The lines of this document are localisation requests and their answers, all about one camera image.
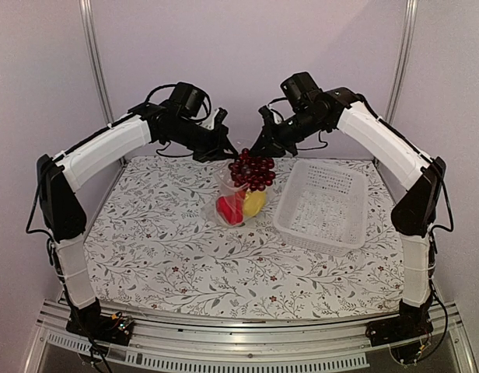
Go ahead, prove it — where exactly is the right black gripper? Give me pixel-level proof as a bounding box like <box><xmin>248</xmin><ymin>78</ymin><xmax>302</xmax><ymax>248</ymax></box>
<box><xmin>248</xmin><ymin>108</ymin><xmax>327</xmax><ymax>158</ymax></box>

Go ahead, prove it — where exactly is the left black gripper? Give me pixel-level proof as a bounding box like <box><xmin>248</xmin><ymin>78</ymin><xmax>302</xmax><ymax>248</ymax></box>
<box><xmin>166</xmin><ymin>116</ymin><xmax>240</xmax><ymax>163</ymax></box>

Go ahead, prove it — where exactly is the dark red grapes bunch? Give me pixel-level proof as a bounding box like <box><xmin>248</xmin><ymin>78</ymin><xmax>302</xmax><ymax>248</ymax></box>
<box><xmin>228</xmin><ymin>148</ymin><xmax>276</xmax><ymax>192</ymax></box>

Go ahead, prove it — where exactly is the clear zip top bag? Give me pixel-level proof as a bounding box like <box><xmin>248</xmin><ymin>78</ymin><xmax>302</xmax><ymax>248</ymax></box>
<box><xmin>202</xmin><ymin>169</ymin><xmax>268</xmax><ymax>228</ymax></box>

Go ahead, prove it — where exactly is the red bell pepper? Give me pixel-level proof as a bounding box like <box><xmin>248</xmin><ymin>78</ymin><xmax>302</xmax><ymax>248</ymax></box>
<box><xmin>215</xmin><ymin>193</ymin><xmax>245</xmax><ymax>226</ymax></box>

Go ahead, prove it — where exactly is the yellow lemon back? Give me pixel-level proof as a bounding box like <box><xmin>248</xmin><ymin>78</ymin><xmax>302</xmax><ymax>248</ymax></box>
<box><xmin>243</xmin><ymin>190</ymin><xmax>267</xmax><ymax>218</ymax></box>

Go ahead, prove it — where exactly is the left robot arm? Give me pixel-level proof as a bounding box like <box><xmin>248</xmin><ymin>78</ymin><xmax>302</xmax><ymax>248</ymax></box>
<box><xmin>34</xmin><ymin>99</ymin><xmax>238</xmax><ymax>337</ymax></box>

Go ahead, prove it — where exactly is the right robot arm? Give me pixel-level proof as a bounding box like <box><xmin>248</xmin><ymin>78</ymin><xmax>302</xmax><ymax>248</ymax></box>
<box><xmin>251</xmin><ymin>88</ymin><xmax>446</xmax><ymax>339</ymax></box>

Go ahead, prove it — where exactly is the white plastic basket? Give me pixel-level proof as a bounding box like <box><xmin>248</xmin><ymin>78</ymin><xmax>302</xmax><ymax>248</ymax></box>
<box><xmin>272</xmin><ymin>160</ymin><xmax>368</xmax><ymax>256</ymax></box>

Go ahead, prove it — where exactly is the floral tablecloth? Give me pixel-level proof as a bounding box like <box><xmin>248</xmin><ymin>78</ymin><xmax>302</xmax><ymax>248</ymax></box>
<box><xmin>84</xmin><ymin>156</ymin><xmax>403</xmax><ymax>319</ymax></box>

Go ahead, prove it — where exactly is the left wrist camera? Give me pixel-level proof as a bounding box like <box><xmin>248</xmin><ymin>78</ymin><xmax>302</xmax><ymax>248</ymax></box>
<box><xmin>169</xmin><ymin>82</ymin><xmax>211</xmax><ymax>120</ymax></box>

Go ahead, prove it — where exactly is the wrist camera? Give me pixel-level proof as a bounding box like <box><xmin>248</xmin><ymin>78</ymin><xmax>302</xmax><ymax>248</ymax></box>
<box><xmin>280</xmin><ymin>71</ymin><xmax>323</xmax><ymax>113</ymax></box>
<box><xmin>169</xmin><ymin>82</ymin><xmax>211</xmax><ymax>120</ymax></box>

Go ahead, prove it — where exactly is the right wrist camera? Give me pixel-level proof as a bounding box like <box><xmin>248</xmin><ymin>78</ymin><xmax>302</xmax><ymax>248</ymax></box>
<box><xmin>280</xmin><ymin>71</ymin><xmax>323</xmax><ymax>113</ymax></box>

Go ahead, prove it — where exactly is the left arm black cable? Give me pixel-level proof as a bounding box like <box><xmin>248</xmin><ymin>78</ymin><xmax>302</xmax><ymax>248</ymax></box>
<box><xmin>145</xmin><ymin>83</ymin><xmax>178</xmax><ymax>106</ymax></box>

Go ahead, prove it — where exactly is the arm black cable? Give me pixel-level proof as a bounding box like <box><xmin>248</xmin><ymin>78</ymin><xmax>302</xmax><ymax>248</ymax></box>
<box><xmin>414</xmin><ymin>295</ymin><xmax>449</xmax><ymax>364</ymax></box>
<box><xmin>145</xmin><ymin>83</ymin><xmax>178</xmax><ymax>106</ymax></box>

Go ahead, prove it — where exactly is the right aluminium post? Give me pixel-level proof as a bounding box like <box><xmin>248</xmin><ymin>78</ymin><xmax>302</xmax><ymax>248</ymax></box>
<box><xmin>385</xmin><ymin>0</ymin><xmax>418</xmax><ymax>124</ymax></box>

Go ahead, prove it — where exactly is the aluminium post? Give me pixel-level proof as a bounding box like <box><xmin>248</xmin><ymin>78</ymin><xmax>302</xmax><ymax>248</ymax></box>
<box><xmin>79</xmin><ymin>0</ymin><xmax>114</xmax><ymax>123</ymax></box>
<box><xmin>385</xmin><ymin>0</ymin><xmax>418</xmax><ymax>124</ymax></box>

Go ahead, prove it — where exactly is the aluminium front rail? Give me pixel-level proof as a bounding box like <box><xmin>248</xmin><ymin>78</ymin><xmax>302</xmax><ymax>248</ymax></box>
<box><xmin>24</xmin><ymin>300</ymin><xmax>479</xmax><ymax>372</ymax></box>

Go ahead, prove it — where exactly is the left aluminium post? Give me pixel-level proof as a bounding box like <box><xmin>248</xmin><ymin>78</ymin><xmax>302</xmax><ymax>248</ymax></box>
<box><xmin>79</xmin><ymin>0</ymin><xmax>114</xmax><ymax>123</ymax></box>

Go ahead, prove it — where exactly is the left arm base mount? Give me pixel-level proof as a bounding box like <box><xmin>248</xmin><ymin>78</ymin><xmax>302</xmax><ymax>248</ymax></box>
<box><xmin>66</xmin><ymin>310</ymin><xmax>135</xmax><ymax>346</ymax></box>

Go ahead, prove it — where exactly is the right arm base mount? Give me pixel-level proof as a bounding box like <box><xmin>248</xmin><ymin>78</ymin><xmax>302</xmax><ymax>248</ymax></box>
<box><xmin>365</xmin><ymin>315</ymin><xmax>433</xmax><ymax>365</ymax></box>

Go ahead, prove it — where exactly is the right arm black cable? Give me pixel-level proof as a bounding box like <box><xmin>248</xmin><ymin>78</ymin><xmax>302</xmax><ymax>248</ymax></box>
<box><xmin>414</xmin><ymin>295</ymin><xmax>449</xmax><ymax>364</ymax></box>

